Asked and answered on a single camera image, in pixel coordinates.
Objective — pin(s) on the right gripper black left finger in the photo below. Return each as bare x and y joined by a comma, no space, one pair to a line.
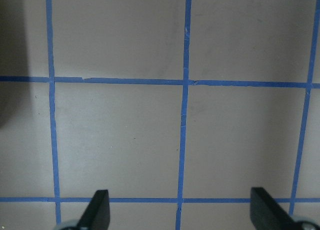
97,214

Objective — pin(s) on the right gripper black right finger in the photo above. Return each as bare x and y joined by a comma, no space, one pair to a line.
266,213

